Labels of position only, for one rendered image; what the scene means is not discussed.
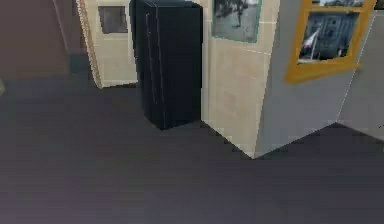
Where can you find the black fridge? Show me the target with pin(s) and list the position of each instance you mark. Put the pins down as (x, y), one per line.
(173, 63)

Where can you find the teal framed picture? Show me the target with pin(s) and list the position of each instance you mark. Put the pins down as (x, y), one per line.
(236, 18)

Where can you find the yellow framed picture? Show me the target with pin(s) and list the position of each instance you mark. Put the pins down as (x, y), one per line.
(328, 36)

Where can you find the dark grey wall picture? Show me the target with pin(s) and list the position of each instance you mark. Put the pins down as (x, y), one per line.
(113, 19)

